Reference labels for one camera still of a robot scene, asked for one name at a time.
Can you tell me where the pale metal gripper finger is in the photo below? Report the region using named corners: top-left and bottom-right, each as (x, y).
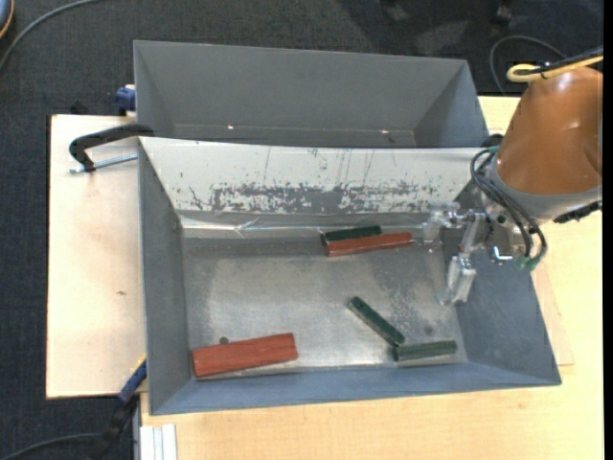
top-left (436, 252), bottom-right (477, 307)
top-left (421, 202), bottom-right (468, 244)

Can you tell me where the slim red-brown flat block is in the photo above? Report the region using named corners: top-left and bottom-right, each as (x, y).
top-left (325, 231), bottom-right (415, 258)

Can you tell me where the dark green flat block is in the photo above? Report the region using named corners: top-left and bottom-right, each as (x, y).
top-left (392, 339), bottom-right (459, 363)
top-left (346, 295), bottom-right (407, 348)
top-left (320, 224), bottom-right (384, 247)

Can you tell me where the grey metal bin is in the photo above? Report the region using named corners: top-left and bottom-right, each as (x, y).
top-left (132, 39), bottom-right (563, 417)

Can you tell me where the large red-brown flat block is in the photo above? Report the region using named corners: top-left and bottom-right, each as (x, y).
top-left (191, 332), bottom-right (300, 380)

